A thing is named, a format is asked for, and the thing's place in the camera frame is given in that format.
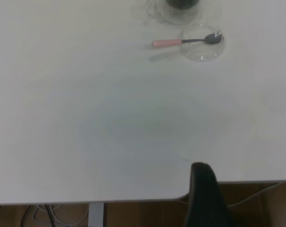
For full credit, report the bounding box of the white table leg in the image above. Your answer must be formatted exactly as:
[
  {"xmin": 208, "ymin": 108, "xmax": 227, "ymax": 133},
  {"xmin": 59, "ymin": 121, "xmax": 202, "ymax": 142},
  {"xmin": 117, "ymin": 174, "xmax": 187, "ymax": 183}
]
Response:
[{"xmin": 88, "ymin": 202, "xmax": 105, "ymax": 227}]

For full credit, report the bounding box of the clear double-wall glass cup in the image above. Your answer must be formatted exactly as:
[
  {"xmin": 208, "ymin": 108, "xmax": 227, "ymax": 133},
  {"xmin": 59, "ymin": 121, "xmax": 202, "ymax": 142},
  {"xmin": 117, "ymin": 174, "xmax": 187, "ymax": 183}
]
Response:
[{"xmin": 143, "ymin": 0, "xmax": 205, "ymax": 26}]

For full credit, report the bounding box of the clear glass saucer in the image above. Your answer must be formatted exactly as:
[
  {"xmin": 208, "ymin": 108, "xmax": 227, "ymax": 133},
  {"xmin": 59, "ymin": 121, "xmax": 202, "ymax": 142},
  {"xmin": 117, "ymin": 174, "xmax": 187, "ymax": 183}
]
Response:
[{"xmin": 179, "ymin": 23, "xmax": 225, "ymax": 63}]

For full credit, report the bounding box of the white cable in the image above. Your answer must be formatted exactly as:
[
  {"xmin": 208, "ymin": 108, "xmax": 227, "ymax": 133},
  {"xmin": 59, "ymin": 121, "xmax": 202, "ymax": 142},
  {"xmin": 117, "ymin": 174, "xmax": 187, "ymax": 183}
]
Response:
[
  {"xmin": 228, "ymin": 182, "xmax": 286, "ymax": 208},
  {"xmin": 33, "ymin": 204, "xmax": 89, "ymax": 226}
]

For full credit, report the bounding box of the pink handled metal spoon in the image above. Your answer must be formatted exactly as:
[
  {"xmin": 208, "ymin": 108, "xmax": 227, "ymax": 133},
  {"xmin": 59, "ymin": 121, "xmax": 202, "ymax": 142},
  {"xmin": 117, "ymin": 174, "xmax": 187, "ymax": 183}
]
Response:
[{"xmin": 152, "ymin": 31, "xmax": 223, "ymax": 48}]

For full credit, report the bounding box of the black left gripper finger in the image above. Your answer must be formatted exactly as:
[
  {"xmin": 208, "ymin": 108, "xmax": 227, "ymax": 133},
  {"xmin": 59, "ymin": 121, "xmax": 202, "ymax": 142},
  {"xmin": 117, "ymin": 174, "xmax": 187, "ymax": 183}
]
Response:
[{"xmin": 184, "ymin": 162, "xmax": 237, "ymax": 227}]

